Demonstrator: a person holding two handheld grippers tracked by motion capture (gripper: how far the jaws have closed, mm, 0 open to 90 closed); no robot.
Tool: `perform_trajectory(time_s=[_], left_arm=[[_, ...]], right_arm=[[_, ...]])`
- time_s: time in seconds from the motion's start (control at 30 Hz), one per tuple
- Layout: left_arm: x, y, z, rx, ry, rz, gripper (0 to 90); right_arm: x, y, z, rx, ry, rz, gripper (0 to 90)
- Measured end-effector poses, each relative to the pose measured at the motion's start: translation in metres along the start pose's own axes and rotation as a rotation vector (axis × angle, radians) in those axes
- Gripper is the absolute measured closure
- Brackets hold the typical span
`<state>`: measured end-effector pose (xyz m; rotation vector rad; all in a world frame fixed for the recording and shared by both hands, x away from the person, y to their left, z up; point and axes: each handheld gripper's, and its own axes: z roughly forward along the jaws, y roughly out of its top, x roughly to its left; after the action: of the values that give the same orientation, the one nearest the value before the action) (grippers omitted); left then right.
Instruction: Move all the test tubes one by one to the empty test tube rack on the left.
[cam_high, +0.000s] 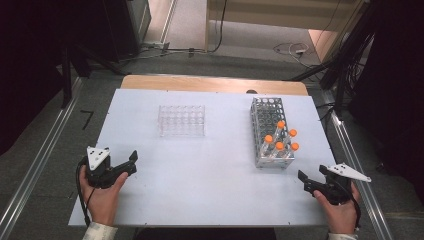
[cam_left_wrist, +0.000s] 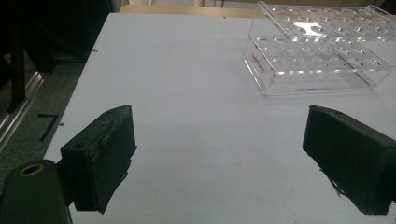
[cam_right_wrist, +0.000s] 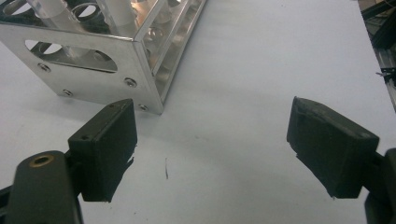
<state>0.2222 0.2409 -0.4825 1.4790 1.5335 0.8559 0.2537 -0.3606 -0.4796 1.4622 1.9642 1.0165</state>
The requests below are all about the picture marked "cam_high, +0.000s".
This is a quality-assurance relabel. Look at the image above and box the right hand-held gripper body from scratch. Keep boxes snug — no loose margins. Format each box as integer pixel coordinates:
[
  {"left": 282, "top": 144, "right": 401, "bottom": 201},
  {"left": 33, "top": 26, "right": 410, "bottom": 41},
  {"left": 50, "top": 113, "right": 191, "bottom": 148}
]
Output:
[{"left": 311, "top": 162, "right": 372, "bottom": 206}]

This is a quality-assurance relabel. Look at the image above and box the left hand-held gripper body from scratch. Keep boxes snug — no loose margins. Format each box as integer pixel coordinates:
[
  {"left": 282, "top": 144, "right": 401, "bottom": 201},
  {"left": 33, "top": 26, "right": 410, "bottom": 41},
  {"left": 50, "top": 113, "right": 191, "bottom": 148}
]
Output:
[{"left": 84, "top": 145, "right": 124, "bottom": 190}]

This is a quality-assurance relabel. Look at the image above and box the clear acrylic tube rack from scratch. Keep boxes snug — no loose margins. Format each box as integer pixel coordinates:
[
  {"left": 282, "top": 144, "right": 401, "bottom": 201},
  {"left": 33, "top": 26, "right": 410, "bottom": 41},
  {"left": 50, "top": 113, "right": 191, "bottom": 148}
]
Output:
[{"left": 157, "top": 104, "right": 206, "bottom": 138}]

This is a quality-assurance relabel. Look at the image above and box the metal tube rack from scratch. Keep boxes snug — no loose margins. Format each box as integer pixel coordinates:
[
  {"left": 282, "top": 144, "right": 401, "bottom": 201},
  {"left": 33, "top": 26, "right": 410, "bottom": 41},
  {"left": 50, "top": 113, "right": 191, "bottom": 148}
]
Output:
[{"left": 249, "top": 96, "right": 297, "bottom": 170}]

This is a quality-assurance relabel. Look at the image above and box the person's right hand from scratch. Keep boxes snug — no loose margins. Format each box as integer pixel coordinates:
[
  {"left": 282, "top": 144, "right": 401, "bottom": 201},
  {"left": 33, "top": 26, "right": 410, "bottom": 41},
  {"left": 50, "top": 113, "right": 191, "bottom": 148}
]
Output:
[{"left": 313, "top": 182, "right": 362, "bottom": 235}]

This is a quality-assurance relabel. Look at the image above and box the person's left hand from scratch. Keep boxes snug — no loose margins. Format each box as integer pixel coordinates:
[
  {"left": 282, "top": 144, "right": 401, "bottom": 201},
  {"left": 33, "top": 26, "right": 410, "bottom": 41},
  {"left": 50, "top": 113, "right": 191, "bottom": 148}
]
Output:
[{"left": 79, "top": 171, "right": 130, "bottom": 227}]

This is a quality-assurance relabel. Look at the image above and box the black tripod stand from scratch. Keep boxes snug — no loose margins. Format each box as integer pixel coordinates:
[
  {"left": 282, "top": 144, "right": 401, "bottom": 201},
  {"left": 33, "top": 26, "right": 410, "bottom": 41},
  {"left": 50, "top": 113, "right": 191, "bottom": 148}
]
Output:
[{"left": 59, "top": 43, "right": 129, "bottom": 109}]

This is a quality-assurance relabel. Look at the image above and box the wooden table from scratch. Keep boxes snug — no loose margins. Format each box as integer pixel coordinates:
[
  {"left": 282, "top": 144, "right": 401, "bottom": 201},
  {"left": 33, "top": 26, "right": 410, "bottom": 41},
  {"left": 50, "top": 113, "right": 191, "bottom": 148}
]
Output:
[{"left": 120, "top": 74, "right": 309, "bottom": 97}]

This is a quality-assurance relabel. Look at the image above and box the black metal stand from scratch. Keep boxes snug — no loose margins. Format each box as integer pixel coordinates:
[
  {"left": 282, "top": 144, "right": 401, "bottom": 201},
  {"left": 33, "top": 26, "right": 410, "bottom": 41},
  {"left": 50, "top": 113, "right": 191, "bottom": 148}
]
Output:
[{"left": 283, "top": 0, "right": 378, "bottom": 116}]

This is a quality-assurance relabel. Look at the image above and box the black curtain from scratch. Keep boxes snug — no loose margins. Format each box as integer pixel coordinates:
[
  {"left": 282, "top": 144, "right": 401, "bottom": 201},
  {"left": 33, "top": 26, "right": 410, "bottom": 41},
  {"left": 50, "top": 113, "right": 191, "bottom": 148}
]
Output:
[
  {"left": 346, "top": 0, "right": 424, "bottom": 196},
  {"left": 0, "top": 0, "right": 108, "bottom": 156}
]

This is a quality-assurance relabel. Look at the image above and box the grey power strip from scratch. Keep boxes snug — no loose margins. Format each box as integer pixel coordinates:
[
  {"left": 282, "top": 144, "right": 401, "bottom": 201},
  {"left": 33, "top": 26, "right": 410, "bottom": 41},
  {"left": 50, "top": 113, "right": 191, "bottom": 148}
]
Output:
[{"left": 140, "top": 40, "right": 172, "bottom": 52}]

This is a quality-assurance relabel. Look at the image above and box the dark cabinet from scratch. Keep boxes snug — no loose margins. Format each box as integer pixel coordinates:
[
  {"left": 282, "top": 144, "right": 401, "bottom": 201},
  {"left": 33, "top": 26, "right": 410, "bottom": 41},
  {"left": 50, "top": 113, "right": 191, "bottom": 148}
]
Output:
[{"left": 103, "top": 0, "right": 152, "bottom": 63}]

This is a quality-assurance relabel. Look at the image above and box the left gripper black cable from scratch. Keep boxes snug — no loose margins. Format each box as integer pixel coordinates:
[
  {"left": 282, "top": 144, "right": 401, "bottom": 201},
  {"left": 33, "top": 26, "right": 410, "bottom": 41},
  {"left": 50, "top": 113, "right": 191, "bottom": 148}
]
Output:
[{"left": 75, "top": 156, "right": 98, "bottom": 228}]

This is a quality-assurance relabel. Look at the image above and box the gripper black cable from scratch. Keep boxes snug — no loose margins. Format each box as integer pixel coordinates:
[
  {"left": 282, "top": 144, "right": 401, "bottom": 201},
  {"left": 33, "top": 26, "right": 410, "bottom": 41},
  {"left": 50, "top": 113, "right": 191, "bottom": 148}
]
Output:
[
  {"left": 75, "top": 156, "right": 98, "bottom": 228},
  {"left": 343, "top": 184, "right": 363, "bottom": 231}
]

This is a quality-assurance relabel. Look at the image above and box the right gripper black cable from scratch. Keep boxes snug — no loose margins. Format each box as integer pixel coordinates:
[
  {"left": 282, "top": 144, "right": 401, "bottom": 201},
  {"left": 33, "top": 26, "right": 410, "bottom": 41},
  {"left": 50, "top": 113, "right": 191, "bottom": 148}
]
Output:
[{"left": 343, "top": 184, "right": 363, "bottom": 231}]

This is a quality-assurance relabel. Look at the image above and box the aluminium floor rail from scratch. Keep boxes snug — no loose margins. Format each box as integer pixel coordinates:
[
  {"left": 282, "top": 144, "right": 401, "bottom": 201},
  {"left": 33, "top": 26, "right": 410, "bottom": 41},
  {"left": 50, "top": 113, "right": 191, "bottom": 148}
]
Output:
[
  {"left": 320, "top": 89, "right": 395, "bottom": 240},
  {"left": 159, "top": 0, "right": 179, "bottom": 44},
  {"left": 0, "top": 77, "right": 84, "bottom": 239}
]

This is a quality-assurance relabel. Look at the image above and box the white floor cable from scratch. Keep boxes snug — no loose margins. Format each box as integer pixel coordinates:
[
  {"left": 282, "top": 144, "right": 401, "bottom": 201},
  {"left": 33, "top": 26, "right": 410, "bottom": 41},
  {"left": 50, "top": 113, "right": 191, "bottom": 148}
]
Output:
[{"left": 273, "top": 41, "right": 321, "bottom": 68}]

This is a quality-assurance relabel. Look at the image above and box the hanging black cable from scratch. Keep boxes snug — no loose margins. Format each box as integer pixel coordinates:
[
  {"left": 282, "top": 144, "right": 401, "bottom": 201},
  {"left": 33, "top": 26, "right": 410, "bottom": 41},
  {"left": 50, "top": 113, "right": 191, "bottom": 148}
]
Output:
[{"left": 208, "top": 0, "right": 229, "bottom": 54}]

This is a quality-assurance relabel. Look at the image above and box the light wooden furniture frame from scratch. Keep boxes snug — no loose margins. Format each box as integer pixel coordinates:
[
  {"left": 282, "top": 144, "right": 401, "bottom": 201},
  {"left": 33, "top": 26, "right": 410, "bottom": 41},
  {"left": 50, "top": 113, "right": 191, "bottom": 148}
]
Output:
[{"left": 204, "top": 0, "right": 371, "bottom": 63}]

